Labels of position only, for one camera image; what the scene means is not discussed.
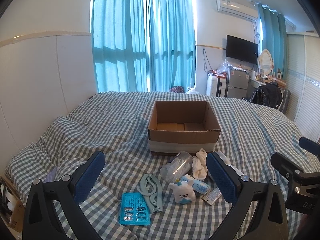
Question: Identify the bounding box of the white toothpaste tube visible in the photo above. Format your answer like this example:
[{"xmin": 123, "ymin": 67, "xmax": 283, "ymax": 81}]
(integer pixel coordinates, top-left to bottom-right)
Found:
[{"xmin": 207, "ymin": 151, "xmax": 245, "ymax": 182}]

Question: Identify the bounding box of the white bunny plush toy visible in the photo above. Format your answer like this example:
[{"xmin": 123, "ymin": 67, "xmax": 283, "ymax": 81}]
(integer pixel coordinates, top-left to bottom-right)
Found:
[{"xmin": 169, "ymin": 179, "xmax": 196, "ymax": 204}]

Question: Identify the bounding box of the blue pill blister card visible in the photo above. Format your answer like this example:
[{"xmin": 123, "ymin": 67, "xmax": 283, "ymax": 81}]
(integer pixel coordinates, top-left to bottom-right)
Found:
[{"xmin": 119, "ymin": 192, "xmax": 151, "ymax": 226}]

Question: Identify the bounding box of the clear plastic swab jar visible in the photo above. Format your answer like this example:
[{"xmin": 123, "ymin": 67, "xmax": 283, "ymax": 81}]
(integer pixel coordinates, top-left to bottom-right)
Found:
[{"xmin": 160, "ymin": 151, "xmax": 193, "ymax": 183}]

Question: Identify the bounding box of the blue cloud tissue pack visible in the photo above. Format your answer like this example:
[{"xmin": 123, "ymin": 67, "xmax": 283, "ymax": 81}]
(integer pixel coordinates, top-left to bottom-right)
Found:
[{"xmin": 180, "ymin": 174, "xmax": 210, "ymax": 195}]

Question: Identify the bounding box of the cardboard box beside bed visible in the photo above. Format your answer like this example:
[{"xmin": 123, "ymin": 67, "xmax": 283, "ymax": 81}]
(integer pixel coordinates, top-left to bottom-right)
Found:
[{"xmin": 1, "ymin": 177, "xmax": 25, "ymax": 233}]

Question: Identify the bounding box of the small silver sachet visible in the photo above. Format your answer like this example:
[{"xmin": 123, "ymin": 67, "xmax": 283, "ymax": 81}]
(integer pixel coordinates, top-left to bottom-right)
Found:
[{"xmin": 202, "ymin": 187, "xmax": 222, "ymax": 206}]

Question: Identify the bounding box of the black jacket on chair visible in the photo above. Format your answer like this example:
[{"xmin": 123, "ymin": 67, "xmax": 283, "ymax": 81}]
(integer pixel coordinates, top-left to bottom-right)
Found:
[{"xmin": 249, "ymin": 82, "xmax": 283, "ymax": 109}]

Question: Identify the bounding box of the white louvered wardrobe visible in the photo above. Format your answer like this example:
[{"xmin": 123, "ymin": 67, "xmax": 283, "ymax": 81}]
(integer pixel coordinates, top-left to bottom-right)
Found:
[{"xmin": 286, "ymin": 33, "xmax": 320, "ymax": 142}]

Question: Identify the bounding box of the oval white vanity mirror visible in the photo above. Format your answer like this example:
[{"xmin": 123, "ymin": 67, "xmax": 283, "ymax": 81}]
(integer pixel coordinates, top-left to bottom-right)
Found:
[{"xmin": 258, "ymin": 49, "xmax": 273, "ymax": 75}]

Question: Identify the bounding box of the silver mini fridge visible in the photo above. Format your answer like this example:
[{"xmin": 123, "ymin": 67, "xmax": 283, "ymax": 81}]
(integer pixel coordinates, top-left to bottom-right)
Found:
[{"xmin": 226, "ymin": 68, "xmax": 249, "ymax": 99}]

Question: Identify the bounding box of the white suitcase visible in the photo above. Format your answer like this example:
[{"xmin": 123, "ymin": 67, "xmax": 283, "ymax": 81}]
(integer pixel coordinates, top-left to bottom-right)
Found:
[{"xmin": 206, "ymin": 74, "xmax": 227, "ymax": 97}]

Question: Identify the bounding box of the right teal curtain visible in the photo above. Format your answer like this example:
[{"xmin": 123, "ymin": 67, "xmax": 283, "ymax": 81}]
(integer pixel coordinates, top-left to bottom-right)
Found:
[{"xmin": 258, "ymin": 3, "xmax": 288, "ymax": 80}]

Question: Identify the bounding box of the pale green folding hanger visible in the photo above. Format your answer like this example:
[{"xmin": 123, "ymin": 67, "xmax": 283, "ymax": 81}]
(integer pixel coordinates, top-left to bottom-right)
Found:
[{"xmin": 137, "ymin": 174, "xmax": 163, "ymax": 213}]

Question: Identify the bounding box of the brown cardboard box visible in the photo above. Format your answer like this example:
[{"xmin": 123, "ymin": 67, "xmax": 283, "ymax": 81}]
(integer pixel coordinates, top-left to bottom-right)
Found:
[{"xmin": 148, "ymin": 101, "xmax": 221, "ymax": 156}]

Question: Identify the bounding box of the checkered bed duvet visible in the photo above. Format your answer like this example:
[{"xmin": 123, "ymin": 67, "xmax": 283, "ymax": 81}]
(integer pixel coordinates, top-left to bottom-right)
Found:
[{"xmin": 4, "ymin": 90, "xmax": 320, "ymax": 240}]

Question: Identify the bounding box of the clear plastic bag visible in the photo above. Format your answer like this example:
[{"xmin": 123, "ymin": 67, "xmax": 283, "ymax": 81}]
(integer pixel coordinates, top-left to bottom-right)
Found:
[{"xmin": 186, "ymin": 87, "xmax": 199, "ymax": 94}]

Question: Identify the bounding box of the dark red patterned bag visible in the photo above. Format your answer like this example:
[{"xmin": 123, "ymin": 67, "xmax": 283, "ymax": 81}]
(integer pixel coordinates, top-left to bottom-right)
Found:
[{"xmin": 169, "ymin": 86, "xmax": 185, "ymax": 93}]

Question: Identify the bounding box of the middle teal window curtain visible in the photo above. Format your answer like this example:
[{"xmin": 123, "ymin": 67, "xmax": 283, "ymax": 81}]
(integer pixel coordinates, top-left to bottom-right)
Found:
[{"xmin": 146, "ymin": 0, "xmax": 196, "ymax": 92}]

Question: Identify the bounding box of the teal window curtain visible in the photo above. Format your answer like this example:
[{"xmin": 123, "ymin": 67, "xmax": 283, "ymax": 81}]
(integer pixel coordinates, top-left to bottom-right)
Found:
[
  {"xmin": 146, "ymin": 0, "xmax": 196, "ymax": 92},
  {"xmin": 91, "ymin": 0, "xmax": 148, "ymax": 92}
]

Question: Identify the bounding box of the left teal window curtain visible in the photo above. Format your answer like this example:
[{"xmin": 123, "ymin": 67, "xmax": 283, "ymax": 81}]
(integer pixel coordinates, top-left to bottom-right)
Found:
[{"xmin": 91, "ymin": 0, "xmax": 148, "ymax": 92}]

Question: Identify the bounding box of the black wall television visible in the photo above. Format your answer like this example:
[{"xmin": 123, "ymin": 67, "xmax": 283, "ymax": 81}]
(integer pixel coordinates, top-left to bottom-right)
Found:
[{"xmin": 226, "ymin": 35, "xmax": 258, "ymax": 64}]

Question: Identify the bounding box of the white wall air conditioner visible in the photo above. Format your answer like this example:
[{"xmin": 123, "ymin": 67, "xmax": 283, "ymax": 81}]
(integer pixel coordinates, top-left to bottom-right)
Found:
[{"xmin": 216, "ymin": 0, "xmax": 258, "ymax": 21}]

